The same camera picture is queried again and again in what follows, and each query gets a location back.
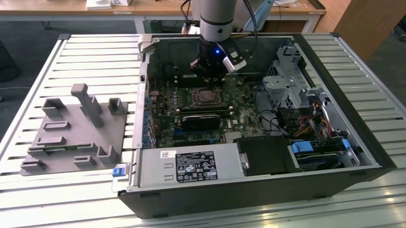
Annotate metal socket cover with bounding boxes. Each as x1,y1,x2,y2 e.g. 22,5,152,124
189,87,223,107

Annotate CPU socket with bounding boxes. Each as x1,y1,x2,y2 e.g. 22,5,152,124
186,87,224,107

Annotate green motherboard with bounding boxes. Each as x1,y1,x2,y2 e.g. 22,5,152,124
144,76,269,149

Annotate black graphics card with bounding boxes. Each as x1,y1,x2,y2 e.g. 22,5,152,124
178,114,221,133

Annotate silver drive cage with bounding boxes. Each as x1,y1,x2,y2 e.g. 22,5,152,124
261,46,327,110

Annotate pale blue teach pendant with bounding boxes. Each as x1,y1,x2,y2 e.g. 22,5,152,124
243,0,273,33

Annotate black plastic shroud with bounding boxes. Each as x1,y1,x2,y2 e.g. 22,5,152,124
236,136,301,176

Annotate plain white box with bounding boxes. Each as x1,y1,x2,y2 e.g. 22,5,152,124
85,0,113,10

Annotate hard disk in blue carrier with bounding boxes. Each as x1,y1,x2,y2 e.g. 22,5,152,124
289,139,351,171

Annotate silver power supply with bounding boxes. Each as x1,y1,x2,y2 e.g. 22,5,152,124
138,147,244,188

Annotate grey parts rack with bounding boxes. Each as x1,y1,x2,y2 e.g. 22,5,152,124
18,83,129,176

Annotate wooden cabinet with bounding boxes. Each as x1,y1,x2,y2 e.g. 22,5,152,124
332,0,406,62

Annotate wooden desk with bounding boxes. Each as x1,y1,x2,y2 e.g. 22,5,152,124
0,0,327,34

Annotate green RAM stick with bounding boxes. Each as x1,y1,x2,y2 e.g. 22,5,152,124
44,145,78,152

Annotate black PC case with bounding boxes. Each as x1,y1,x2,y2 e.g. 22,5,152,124
116,32,399,219

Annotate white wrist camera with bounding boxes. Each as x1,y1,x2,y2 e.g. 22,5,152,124
220,45,248,73

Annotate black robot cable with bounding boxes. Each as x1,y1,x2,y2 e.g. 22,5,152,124
241,0,259,57

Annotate thick black cable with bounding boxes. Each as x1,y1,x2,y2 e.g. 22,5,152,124
259,109,292,138

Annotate red data cable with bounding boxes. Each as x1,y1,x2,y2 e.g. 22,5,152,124
299,115,333,138

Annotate yellow power wires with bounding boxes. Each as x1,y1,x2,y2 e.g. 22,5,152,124
292,101,329,138

